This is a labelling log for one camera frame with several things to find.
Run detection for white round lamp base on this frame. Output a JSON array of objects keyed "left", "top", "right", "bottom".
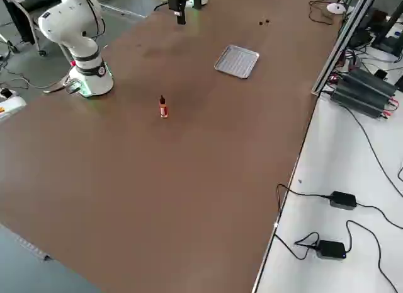
[{"left": 326, "top": 0, "right": 347, "bottom": 15}]

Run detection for orange oil bottle black cap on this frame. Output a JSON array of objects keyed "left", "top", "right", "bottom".
[{"left": 159, "top": 95, "right": 169, "bottom": 119}]

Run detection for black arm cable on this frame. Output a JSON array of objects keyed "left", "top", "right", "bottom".
[{"left": 80, "top": 0, "right": 106, "bottom": 43}]

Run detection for black power adapter blue light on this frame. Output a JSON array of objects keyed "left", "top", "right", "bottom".
[{"left": 315, "top": 239, "right": 346, "bottom": 261}]

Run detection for looped black cable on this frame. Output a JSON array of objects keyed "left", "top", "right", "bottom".
[{"left": 308, "top": 1, "right": 335, "bottom": 25}]

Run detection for grey base hose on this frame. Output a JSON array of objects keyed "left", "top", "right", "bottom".
[{"left": 43, "top": 78, "right": 71, "bottom": 95}]

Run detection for dark grey power supply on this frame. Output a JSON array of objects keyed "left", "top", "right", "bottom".
[
  {"left": 329, "top": 80, "right": 394, "bottom": 120},
  {"left": 338, "top": 67, "right": 398, "bottom": 100}
]

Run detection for black monitor stand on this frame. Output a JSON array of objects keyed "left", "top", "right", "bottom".
[{"left": 370, "top": 0, "right": 403, "bottom": 57}]

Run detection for white control box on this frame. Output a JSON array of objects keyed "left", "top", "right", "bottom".
[{"left": 0, "top": 96, "right": 27, "bottom": 123}]

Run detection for aluminium frame post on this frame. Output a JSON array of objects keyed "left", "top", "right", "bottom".
[{"left": 310, "top": 0, "right": 380, "bottom": 96}]

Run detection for grey metal edge bracket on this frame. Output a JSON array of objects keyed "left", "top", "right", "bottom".
[{"left": 15, "top": 236, "right": 53, "bottom": 263}]

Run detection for silver ribbed metal tray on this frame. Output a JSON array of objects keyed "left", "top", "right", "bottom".
[{"left": 213, "top": 44, "right": 261, "bottom": 80}]

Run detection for grey office chair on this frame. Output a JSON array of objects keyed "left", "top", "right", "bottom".
[{"left": 3, "top": 0, "right": 48, "bottom": 57}]

